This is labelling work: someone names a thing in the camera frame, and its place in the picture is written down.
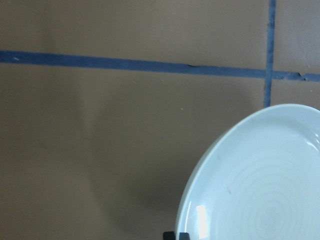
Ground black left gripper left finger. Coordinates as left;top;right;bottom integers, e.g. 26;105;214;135
162;231;175;240

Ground pale green plate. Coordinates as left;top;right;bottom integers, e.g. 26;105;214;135
175;104;320;240

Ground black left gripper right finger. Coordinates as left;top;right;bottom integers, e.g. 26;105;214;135
178;232;190;240

